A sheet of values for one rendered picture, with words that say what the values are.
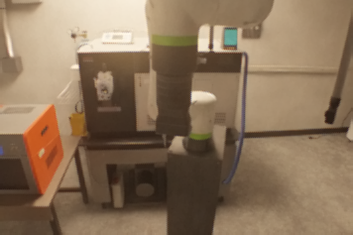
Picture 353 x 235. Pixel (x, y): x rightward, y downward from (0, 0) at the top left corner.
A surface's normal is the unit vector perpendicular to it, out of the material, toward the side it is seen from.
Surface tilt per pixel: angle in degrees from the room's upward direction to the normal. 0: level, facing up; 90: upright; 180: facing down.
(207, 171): 90
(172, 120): 87
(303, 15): 90
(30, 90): 90
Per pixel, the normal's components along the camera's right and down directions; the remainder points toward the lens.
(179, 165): -0.23, 0.36
